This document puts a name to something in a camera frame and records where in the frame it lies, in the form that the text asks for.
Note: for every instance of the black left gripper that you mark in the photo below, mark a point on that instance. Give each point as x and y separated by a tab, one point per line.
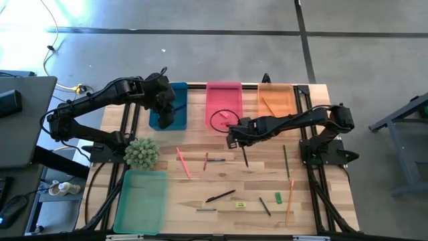
165	97

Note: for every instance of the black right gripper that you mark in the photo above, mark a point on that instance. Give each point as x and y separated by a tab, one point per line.
245	129

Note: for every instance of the black crayon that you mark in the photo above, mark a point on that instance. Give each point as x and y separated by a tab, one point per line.
245	159

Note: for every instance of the navy blue pen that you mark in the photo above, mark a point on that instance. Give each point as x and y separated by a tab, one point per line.
216	160

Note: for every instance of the red crayon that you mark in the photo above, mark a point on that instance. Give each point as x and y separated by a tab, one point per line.
205	161

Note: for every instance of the yellow pencil pink eraser cap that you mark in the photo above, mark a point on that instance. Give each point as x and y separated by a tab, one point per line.
269	106

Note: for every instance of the green pencil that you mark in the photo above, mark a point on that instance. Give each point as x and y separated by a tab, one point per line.
286	162

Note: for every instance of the black pen with print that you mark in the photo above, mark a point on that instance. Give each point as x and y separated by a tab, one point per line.
220	195

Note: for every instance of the yellow-green eraser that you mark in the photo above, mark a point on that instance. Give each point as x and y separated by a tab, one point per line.
240	205

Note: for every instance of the green eraser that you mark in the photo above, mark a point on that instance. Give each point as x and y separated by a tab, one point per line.
278	197

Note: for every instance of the green crayon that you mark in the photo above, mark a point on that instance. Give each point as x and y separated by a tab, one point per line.
265	206

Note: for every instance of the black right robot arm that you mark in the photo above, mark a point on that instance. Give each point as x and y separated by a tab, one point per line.
291	121

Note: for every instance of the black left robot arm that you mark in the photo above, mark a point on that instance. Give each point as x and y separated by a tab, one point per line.
127	88

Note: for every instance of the blue plastic bin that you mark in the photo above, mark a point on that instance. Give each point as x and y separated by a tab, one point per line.
180	120

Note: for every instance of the bright blue pen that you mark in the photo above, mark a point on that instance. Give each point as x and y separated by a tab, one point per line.
180	107

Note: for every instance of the pink eraser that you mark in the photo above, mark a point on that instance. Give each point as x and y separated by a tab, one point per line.
224	114

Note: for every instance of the pink crayon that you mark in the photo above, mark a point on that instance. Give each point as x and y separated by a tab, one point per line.
183	162

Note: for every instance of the translucent pink plastic bin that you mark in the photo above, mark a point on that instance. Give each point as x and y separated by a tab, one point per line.
220	97

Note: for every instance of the translucent orange plastic bin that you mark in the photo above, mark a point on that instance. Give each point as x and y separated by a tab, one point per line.
277	93

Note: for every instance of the black table clamp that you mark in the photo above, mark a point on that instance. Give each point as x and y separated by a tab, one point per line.
266	79

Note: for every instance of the grey crayon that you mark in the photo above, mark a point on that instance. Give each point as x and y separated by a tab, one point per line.
206	210

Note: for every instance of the orange pencil orange eraser cap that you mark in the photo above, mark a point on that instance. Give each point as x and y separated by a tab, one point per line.
290	201

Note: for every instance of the translucent teal plastic bin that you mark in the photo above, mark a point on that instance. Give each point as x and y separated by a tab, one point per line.
140	204

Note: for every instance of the black desk crossbar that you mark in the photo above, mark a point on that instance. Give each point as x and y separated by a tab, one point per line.
60	162

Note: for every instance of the grey desk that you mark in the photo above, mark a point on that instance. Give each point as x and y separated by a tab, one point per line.
30	127

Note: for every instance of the black speaker box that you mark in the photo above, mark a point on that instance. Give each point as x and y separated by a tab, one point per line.
10	103

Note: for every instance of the grey metal stand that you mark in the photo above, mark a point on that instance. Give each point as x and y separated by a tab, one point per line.
400	150

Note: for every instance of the black computer mouse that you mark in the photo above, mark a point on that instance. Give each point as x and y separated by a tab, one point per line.
13	211

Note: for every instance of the black aluminium table frame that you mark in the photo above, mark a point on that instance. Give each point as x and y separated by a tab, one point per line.
197	86

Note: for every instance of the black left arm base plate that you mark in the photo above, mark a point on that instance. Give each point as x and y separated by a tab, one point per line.
97	155

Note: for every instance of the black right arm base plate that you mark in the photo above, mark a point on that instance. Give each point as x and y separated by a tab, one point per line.
339	144

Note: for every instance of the white metal bracket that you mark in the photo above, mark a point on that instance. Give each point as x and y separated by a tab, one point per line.
311	238
123	238

